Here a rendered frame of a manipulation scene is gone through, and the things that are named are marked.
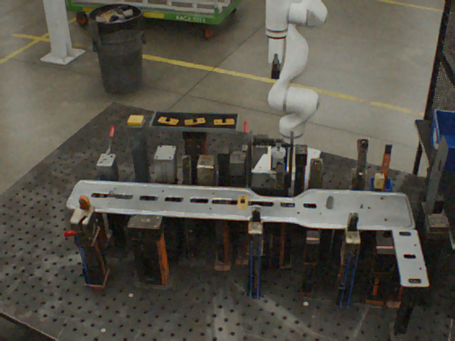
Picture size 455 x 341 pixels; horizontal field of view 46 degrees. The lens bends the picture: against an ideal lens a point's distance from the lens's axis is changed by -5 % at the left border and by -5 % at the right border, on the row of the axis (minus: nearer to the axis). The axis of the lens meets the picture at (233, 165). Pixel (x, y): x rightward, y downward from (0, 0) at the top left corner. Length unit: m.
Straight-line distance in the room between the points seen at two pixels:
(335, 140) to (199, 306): 2.51
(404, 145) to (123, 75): 2.47
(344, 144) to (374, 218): 2.27
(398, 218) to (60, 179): 1.70
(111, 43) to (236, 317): 3.23
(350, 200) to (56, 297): 1.25
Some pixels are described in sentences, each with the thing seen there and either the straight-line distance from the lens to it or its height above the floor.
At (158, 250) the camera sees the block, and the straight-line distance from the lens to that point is 2.16.
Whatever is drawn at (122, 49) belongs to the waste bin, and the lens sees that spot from 4.96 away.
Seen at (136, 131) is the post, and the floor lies 1.12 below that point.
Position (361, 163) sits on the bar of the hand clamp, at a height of 1.11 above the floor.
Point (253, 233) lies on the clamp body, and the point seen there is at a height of 1.04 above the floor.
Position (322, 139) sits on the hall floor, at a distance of 4.45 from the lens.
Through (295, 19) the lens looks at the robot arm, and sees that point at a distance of 2.04.
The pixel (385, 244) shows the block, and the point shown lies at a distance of 2.13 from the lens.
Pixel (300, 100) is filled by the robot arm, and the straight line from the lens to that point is 2.51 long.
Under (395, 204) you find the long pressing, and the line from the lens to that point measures 2.28.
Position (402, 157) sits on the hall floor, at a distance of 4.37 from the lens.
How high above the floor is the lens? 2.41
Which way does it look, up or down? 36 degrees down
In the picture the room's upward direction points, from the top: 1 degrees counter-clockwise
